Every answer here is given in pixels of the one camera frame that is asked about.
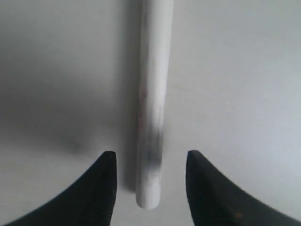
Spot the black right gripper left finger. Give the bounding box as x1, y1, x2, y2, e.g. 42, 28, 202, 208
8, 151, 117, 226

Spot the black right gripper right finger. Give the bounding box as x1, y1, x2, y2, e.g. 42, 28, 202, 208
185, 150, 301, 226

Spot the wooden drumstick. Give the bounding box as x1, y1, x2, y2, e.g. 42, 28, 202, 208
135, 0, 174, 210

